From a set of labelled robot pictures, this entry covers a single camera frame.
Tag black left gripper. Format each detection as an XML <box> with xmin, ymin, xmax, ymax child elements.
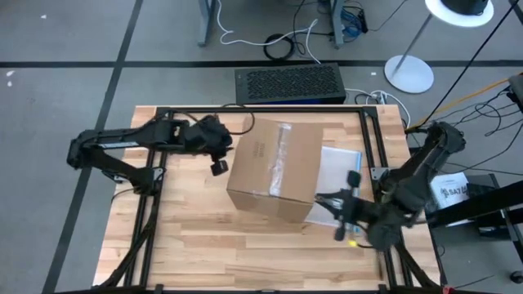
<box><xmin>183</xmin><ymin>115</ymin><xmax>232</xmax><ymax>178</ymax></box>

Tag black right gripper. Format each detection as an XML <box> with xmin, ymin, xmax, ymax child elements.
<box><xmin>315</xmin><ymin>171</ymin><xmax>371</xmax><ymax>242</ymax></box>

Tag mesh pouch with blue trim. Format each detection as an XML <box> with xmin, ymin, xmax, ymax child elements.
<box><xmin>304</xmin><ymin>145</ymin><xmax>364</xmax><ymax>228</ymax></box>

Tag brown cardboard box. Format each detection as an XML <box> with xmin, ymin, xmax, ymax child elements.
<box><xmin>226</xmin><ymin>117</ymin><xmax>324</xmax><ymax>225</ymax></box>

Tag grey mounting plate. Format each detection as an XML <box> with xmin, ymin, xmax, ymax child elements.
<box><xmin>369</xmin><ymin>166</ymin><xmax>390</xmax><ymax>181</ymax></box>

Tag clear packing tape strip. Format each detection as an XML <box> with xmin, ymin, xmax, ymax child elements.
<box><xmin>267</xmin><ymin>121</ymin><xmax>293</xmax><ymax>198</ymax></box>

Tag black perforated computer tower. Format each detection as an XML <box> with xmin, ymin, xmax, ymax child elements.
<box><xmin>234</xmin><ymin>63</ymin><xmax>347</xmax><ymax>106</ymax></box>

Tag white printed box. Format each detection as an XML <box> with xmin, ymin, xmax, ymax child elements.
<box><xmin>428</xmin><ymin>171</ymin><xmax>471</xmax><ymax>212</ymax></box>

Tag grey desk leg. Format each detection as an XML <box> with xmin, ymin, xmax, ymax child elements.
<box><xmin>197</xmin><ymin>0</ymin><xmax>217</xmax><ymax>47</ymax></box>
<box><xmin>329</xmin><ymin>0</ymin><xmax>346</xmax><ymax>50</ymax></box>

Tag white round-base pole stand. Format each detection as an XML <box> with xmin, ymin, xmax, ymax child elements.
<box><xmin>383</xmin><ymin>14</ymin><xmax>435</xmax><ymax>95</ymax></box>

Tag black power strip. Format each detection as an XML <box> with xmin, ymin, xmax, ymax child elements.
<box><xmin>355</xmin><ymin>8</ymin><xmax>369</xmax><ymax>34</ymax></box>

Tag grey device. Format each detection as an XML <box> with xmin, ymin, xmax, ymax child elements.
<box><xmin>507</xmin><ymin>74</ymin><xmax>523</xmax><ymax>114</ymax></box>

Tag black tower on white base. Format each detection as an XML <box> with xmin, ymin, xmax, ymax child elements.
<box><xmin>423</xmin><ymin>0</ymin><xmax>495</xmax><ymax>29</ymax></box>

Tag black metal table frame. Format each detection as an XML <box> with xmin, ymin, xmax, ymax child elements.
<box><xmin>96</xmin><ymin>105</ymin><xmax>449</xmax><ymax>294</ymax></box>

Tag white floor cable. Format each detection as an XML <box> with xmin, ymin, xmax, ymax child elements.
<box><xmin>214</xmin><ymin>0</ymin><xmax>324</xmax><ymax>66</ymax></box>

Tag black cable coil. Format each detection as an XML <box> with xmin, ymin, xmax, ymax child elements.
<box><xmin>263</xmin><ymin>33</ymin><xmax>296</xmax><ymax>61</ymax></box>

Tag black cart frame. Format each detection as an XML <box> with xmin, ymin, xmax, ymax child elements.
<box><xmin>424</xmin><ymin>173</ymin><xmax>523</xmax><ymax>262</ymax></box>

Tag yellow floor cable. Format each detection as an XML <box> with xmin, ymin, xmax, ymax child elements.
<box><xmin>406</xmin><ymin>74</ymin><xmax>523</xmax><ymax>131</ymax></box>

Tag blue cable bundle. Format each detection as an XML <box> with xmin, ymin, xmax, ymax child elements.
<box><xmin>340</xmin><ymin>6</ymin><xmax>365</xmax><ymax>42</ymax></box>

